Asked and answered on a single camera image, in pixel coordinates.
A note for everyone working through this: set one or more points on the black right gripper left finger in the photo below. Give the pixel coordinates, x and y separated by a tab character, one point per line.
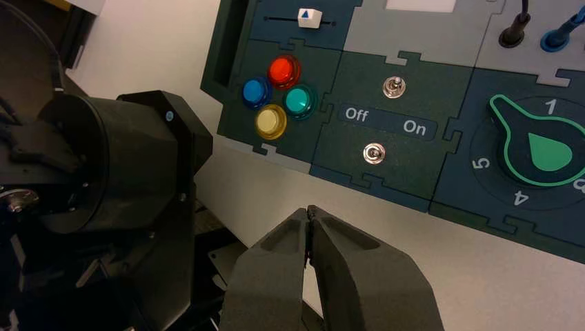
265	283

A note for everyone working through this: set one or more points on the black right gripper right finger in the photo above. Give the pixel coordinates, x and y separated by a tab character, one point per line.
365	288

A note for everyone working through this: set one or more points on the blue grey control panel box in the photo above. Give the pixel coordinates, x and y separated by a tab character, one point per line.
407	41

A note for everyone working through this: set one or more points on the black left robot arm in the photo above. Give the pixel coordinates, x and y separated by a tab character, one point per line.
128	160

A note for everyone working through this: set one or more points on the yellow round push button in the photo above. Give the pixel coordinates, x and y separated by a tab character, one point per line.
270	121

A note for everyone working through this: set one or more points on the teal round push button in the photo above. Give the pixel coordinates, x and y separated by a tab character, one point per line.
299	101

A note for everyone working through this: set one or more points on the blue round push button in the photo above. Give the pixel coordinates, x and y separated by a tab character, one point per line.
256	92

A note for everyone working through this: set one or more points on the red round push button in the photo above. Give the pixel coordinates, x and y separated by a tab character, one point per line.
283	71

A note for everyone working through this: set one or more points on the dark rotary knob green rim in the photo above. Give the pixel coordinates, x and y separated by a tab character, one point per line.
544	151

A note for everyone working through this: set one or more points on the white slider knob blue triangle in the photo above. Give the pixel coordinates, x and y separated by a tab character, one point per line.
310	18

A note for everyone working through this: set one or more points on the black banana plug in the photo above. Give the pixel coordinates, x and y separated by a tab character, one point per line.
514	32

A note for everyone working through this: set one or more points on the blue banana plug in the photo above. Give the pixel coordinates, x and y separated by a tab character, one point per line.
555	39

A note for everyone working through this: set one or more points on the silver metal toggle switch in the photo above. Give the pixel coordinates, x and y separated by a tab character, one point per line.
394	87
374	154

